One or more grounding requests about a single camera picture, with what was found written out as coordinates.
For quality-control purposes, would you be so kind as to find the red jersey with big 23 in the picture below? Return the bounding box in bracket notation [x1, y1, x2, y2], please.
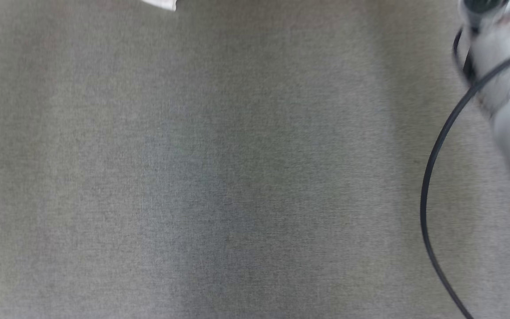
[140, 0, 177, 12]

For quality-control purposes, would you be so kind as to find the grey fabric sofa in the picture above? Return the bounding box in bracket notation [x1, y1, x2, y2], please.
[0, 0, 510, 319]

